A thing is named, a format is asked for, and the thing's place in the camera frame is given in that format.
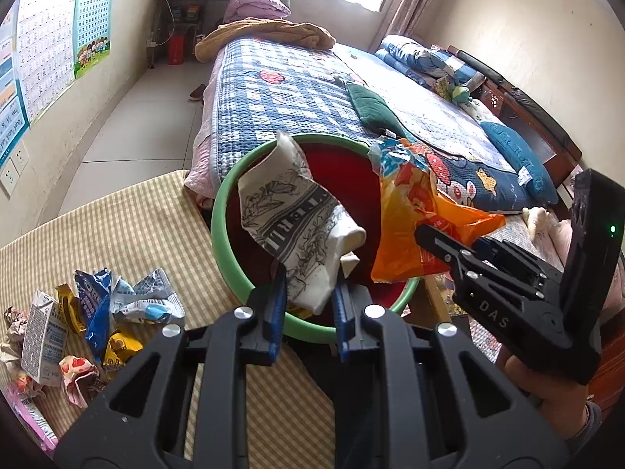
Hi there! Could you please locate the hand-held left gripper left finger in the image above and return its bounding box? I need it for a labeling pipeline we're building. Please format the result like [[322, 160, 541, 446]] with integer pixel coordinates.
[[53, 269, 289, 469]]

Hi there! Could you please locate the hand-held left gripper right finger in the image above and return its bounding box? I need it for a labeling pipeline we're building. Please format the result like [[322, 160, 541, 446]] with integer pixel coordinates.
[[331, 278, 570, 469]]

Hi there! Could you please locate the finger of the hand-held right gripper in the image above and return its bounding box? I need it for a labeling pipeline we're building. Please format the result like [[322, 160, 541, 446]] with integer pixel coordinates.
[[414, 223, 483, 275], [470, 236, 563, 283]]

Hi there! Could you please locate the orange plastic bag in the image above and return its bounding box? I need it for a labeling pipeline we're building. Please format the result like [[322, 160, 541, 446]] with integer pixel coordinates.
[[367, 138, 506, 284]]

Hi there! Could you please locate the white printed paper wrapper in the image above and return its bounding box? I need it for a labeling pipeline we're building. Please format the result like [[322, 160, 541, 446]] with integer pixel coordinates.
[[237, 132, 367, 316]]

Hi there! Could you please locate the green plastic basin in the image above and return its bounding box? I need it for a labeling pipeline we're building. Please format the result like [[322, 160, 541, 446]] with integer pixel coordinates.
[[211, 133, 421, 344]]

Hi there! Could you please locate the person's right hand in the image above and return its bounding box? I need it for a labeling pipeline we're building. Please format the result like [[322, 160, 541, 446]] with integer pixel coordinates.
[[495, 350, 591, 442]]

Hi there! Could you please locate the blue pillow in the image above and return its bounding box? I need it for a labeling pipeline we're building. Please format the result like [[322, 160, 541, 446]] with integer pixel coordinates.
[[481, 121, 560, 206]]

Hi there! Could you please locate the silver blue wrapper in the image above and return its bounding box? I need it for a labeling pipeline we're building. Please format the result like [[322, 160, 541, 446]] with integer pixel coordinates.
[[110, 268, 186, 326]]

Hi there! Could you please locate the dark green cushion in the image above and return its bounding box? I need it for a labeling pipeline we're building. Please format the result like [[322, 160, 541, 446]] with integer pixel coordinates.
[[346, 81, 408, 138]]

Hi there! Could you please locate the green plush toy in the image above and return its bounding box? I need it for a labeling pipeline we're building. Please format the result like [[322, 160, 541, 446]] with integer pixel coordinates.
[[434, 75, 477, 106]]

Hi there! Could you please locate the wooden bed headboard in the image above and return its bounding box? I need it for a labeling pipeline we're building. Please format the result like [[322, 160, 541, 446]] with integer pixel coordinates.
[[446, 45, 583, 177]]

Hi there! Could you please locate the yellow snack wrapper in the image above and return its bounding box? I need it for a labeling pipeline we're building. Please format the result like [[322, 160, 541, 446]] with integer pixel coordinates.
[[102, 329, 145, 367]]

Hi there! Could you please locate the blue folded quilt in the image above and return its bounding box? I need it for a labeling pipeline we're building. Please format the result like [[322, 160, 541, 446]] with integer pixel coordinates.
[[376, 34, 484, 90]]

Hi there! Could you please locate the bed with patchwork quilt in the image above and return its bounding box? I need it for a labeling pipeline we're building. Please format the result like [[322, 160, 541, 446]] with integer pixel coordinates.
[[210, 38, 560, 216]]

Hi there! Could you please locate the yellow brown bar wrapper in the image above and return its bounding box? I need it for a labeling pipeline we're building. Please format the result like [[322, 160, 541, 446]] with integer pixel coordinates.
[[55, 283, 89, 335]]

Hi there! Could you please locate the pink strawberry wrapper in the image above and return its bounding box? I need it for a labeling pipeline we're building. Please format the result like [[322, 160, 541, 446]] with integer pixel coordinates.
[[59, 354, 101, 408]]

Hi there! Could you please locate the pink patterned curtain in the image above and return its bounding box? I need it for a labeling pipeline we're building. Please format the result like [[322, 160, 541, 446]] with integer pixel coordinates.
[[381, 0, 455, 52]]

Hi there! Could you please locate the crumpled paper ball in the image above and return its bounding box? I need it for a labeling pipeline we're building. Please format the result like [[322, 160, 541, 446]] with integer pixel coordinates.
[[0, 305, 30, 392]]

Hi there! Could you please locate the tan blanket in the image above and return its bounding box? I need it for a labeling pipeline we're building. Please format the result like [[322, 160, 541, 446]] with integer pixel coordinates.
[[195, 18, 338, 63]]

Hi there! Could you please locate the red box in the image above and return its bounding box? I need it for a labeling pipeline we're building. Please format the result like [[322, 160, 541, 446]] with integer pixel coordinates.
[[168, 34, 187, 65]]

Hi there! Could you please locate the pink packet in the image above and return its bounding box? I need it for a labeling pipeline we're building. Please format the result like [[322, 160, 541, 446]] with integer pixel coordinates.
[[2, 381, 59, 453]]

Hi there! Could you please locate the pink folded quilt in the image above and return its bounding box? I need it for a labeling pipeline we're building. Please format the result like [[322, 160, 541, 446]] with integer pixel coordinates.
[[225, 0, 292, 25]]

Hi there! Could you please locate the white wall socket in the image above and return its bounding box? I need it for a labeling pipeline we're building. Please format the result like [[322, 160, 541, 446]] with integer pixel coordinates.
[[0, 163, 18, 199], [9, 143, 31, 177]]

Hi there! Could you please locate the green bordered wall poster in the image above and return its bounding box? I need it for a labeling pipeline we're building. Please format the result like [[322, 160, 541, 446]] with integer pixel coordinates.
[[73, 0, 119, 81]]

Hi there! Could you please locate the white chart wall poster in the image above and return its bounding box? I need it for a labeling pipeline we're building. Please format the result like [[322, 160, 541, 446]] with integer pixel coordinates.
[[17, 0, 81, 123]]

